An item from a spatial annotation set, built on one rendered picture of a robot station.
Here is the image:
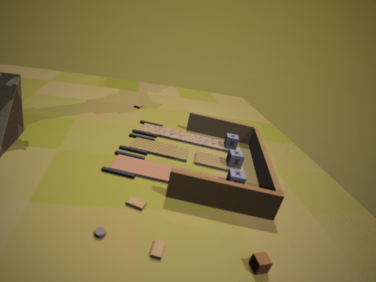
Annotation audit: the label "brown three-sided wooden enclosure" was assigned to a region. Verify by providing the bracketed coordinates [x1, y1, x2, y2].
[165, 108, 287, 220]

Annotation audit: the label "pink flat strip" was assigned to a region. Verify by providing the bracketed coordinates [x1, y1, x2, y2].
[110, 155, 172, 184]

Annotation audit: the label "grey short cylinder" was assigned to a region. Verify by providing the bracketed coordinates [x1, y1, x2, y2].
[95, 227, 106, 239]

